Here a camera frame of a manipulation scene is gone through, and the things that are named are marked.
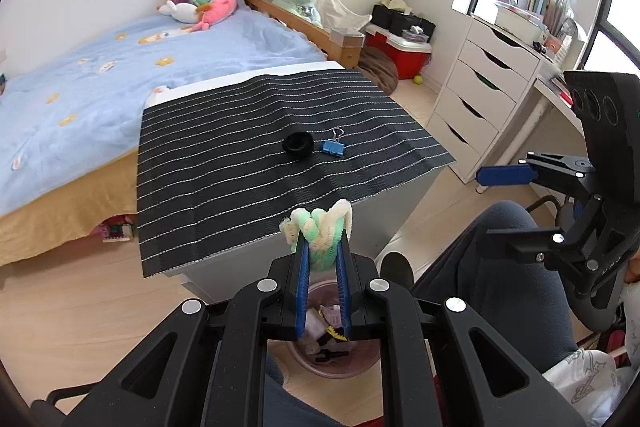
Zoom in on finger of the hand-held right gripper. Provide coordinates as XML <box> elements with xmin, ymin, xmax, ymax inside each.
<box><xmin>487</xmin><ymin>194</ymin><xmax>607</xmax><ymax>259</ymax></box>
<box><xmin>476</xmin><ymin>151</ymin><xmax>598</xmax><ymax>196</ymax></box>

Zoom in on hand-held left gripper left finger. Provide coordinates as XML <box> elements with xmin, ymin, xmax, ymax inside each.
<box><xmin>65</xmin><ymin>239</ymin><xmax>311</xmax><ymax>427</ymax></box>

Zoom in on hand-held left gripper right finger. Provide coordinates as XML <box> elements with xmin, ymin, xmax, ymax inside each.
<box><xmin>335</xmin><ymin>239</ymin><xmax>586</xmax><ymax>427</ymax></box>

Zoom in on green and cream pipe cleaner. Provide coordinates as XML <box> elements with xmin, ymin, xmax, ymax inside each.
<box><xmin>281</xmin><ymin>201</ymin><xmax>353</xmax><ymax>273</ymax></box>

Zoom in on pink trash bin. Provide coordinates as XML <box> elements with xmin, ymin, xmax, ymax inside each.
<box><xmin>267</xmin><ymin>279</ymin><xmax>385</xmax><ymax>380</ymax></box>

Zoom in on person's right hand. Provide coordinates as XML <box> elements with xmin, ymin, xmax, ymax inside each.
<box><xmin>624</xmin><ymin>248</ymin><xmax>640</xmax><ymax>284</ymax></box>

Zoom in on black office chair armrest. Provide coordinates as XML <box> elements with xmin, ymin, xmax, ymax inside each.
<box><xmin>47</xmin><ymin>384</ymin><xmax>98</xmax><ymax>410</ymax></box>
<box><xmin>525</xmin><ymin>194</ymin><xmax>576</xmax><ymax>228</ymax></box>

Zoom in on crumpled white tissue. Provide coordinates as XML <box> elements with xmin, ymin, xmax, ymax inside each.
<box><xmin>304</xmin><ymin>309</ymin><xmax>326</xmax><ymax>348</ymax></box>

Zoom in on black right shoe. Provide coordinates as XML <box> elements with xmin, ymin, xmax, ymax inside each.
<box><xmin>380</xmin><ymin>252</ymin><xmax>416</xmax><ymax>294</ymax></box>

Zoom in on person's right leg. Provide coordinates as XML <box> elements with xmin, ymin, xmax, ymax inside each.
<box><xmin>414</xmin><ymin>201</ymin><xmax>591</xmax><ymax>373</ymax></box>

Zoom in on person's leg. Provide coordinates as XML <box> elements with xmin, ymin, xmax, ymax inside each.
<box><xmin>264</xmin><ymin>354</ymin><xmax>346</xmax><ymax>427</ymax></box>
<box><xmin>414</xmin><ymin>201</ymin><xmax>591</xmax><ymax>373</ymax></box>

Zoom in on white desk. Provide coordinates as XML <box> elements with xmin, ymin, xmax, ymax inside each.
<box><xmin>532</xmin><ymin>74</ymin><xmax>588</xmax><ymax>138</ymax></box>

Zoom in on white drawer cabinet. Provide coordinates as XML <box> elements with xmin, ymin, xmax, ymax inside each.
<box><xmin>425</xmin><ymin>14</ymin><xmax>546</xmax><ymax>184</ymax></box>

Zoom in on person's left leg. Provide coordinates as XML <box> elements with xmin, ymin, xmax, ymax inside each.
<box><xmin>264</xmin><ymin>354</ymin><xmax>346</xmax><ymax>427</ymax></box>

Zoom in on blue binder clip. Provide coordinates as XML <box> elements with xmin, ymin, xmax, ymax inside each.
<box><xmin>321</xmin><ymin>128</ymin><xmax>347</xmax><ymax>156</ymax></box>

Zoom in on white basket of books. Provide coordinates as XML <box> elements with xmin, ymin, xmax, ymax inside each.
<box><xmin>492</xmin><ymin>0</ymin><xmax>588</xmax><ymax>62</ymax></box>

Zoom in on black striped table mat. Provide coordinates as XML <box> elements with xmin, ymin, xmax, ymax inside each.
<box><xmin>136</xmin><ymin>68</ymin><xmax>456</xmax><ymax>279</ymax></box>

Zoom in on red cooler box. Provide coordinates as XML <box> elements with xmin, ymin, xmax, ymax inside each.
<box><xmin>364</xmin><ymin>24</ymin><xmax>433</xmax><ymax>80</ymax></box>

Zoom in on brown cushion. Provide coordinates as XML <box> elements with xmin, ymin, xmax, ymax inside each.
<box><xmin>357</xmin><ymin>46</ymin><xmax>400</xmax><ymax>94</ymax></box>

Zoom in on black storage bag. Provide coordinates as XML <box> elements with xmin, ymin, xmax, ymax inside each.
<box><xmin>371</xmin><ymin>3</ymin><xmax>436</xmax><ymax>38</ymax></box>

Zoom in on colourful toy blocks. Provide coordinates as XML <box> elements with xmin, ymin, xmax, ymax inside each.
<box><xmin>100</xmin><ymin>214</ymin><xmax>136</xmax><ymax>243</ymax></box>

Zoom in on clear corner guard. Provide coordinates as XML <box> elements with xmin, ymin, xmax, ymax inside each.
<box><xmin>327</xmin><ymin>27</ymin><xmax>366</xmax><ymax>51</ymax></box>

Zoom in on cream folding chair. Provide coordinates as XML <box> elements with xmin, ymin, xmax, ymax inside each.
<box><xmin>256</xmin><ymin>0</ymin><xmax>373</xmax><ymax>32</ymax></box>

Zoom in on tan mattress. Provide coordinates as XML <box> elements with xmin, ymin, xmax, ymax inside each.
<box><xmin>0</xmin><ymin>152</ymin><xmax>143</xmax><ymax>268</ymax></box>

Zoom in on blue printed blanket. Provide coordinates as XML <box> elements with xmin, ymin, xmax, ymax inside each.
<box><xmin>0</xmin><ymin>7</ymin><xmax>331</xmax><ymax>218</ymax></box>

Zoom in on pink whale plush toy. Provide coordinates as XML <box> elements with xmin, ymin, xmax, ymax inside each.
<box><xmin>189</xmin><ymin>0</ymin><xmax>238</xmax><ymax>32</ymax></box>

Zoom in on white rabbit plush toy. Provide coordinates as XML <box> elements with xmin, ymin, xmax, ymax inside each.
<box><xmin>157</xmin><ymin>1</ymin><xmax>201</xmax><ymax>24</ymax></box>

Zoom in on black tape ring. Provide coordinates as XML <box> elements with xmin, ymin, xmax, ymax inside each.
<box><xmin>282</xmin><ymin>133</ymin><xmax>316</xmax><ymax>160</ymax></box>

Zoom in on wooden bed frame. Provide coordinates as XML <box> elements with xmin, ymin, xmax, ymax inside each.
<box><xmin>244</xmin><ymin>0</ymin><xmax>365</xmax><ymax>68</ymax></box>

